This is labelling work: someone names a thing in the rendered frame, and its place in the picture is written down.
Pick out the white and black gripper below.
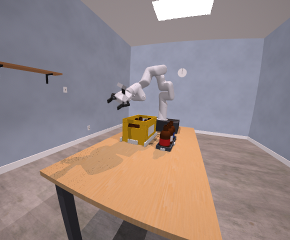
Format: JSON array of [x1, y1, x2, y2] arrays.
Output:
[[107, 89, 133, 110]]

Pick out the yellow bottle crate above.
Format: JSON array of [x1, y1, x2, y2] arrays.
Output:
[[122, 114, 157, 146]]

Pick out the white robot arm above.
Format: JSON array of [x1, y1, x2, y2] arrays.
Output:
[[117, 65, 175, 121]]

